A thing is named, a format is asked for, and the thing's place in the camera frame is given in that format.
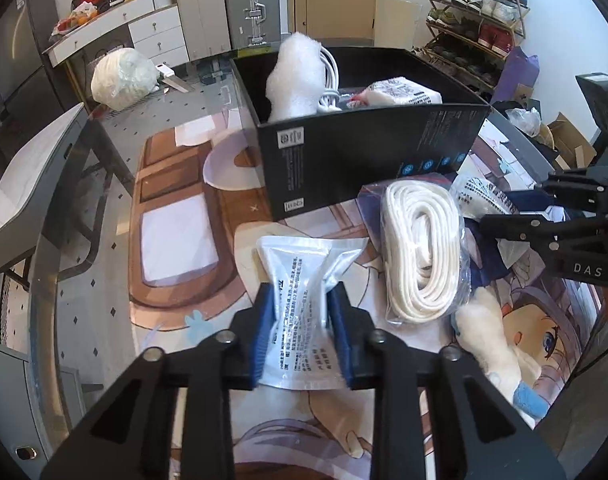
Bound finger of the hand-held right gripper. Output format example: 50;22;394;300
479;211;608;262
536;164;608;212

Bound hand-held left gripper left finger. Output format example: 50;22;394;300
40;282;279;480

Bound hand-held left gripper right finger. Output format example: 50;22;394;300
328;281;567;480

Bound white printed pouch packet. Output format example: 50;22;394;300
256;235;369;391

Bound black cardboard box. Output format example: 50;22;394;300
230;46;492;222

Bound red-edged white packet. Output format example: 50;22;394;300
346;76;442;110

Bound white cable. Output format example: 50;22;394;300
316;46;355;113

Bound white fluffy fleece piece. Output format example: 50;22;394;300
265;32;331;123

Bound open cardboard box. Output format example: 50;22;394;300
546;112;600;171

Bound clear face mask packet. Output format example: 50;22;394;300
451;172;522;221

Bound white crumpled plastic bag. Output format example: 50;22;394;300
506;107;542;138

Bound purple paper bag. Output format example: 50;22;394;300
494;46;541;106

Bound printed cartoon table mat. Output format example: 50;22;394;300
128;125;605;480

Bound cream and blue plush toy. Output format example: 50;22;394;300
451;287;550;421

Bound shoe rack with shoes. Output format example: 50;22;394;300
426;0;530;86

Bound wooden shoe rack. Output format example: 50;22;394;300
424;0;531;92

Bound white paper sheet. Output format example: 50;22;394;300
175;115;229;147

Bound beige door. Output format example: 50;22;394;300
286;0;385;43

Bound white plastic bag bundle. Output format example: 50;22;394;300
90;47;161;111

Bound white desk with drawers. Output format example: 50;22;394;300
42;0;191;91

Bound beige suitcase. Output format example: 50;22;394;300
174;0;232;61

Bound silver suitcase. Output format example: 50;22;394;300
223;0;281;51

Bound grey refrigerator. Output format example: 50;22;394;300
0;0;73;161

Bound bag of fruit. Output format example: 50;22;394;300
51;2;99;36

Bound white rope bundle in bag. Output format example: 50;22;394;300
361;180;472;326

